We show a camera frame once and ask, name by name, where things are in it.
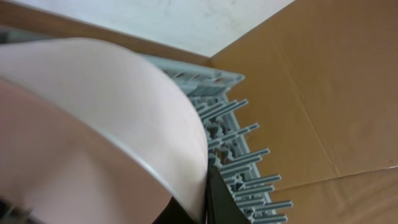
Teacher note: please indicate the brown cardboard box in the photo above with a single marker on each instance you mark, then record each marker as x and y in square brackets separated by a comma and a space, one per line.
[321, 81]

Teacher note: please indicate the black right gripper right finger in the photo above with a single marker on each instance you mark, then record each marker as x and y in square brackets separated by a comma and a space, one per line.
[220, 205]

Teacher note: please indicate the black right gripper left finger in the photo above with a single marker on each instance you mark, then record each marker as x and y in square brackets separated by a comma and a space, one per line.
[174, 213]

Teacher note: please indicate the grey dishwasher rack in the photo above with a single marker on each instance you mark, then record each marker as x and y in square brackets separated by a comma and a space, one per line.
[227, 148]

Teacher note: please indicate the pink bowl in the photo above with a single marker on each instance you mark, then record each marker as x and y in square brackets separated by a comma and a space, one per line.
[92, 132]

